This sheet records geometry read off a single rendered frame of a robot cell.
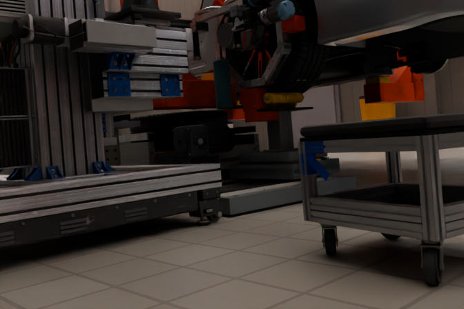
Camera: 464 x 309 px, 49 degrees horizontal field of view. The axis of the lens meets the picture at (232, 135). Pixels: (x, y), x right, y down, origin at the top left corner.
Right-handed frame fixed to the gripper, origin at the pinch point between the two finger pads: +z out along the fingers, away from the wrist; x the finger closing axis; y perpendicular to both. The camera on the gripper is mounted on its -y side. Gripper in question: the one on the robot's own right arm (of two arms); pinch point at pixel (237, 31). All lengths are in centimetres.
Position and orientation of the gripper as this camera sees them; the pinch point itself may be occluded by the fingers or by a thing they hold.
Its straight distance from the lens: 248.1
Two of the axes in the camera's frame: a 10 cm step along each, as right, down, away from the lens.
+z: -6.4, 0.5, 7.7
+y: -0.8, -10.0, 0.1
